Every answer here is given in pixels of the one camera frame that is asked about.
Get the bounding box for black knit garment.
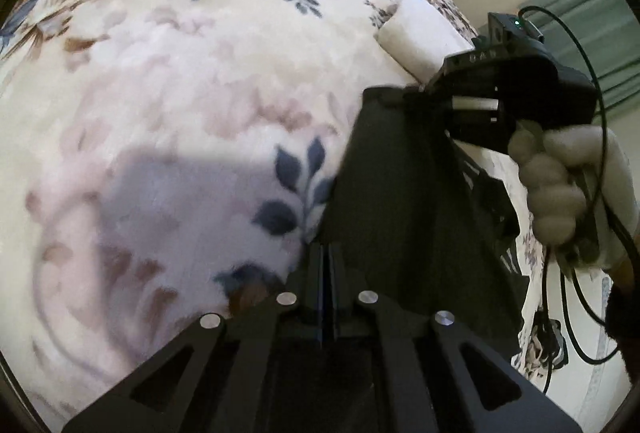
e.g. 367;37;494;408
316;86;528;359

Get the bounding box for white gloved right hand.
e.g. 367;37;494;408
508;125;639;247

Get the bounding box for green curtain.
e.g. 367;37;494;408
528;0;640;112

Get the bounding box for white folded towel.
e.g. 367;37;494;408
375;0;472;83

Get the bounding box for floral fleece bed blanket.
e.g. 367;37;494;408
0;0;549;429

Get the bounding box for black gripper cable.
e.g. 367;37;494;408
516;5;640;396

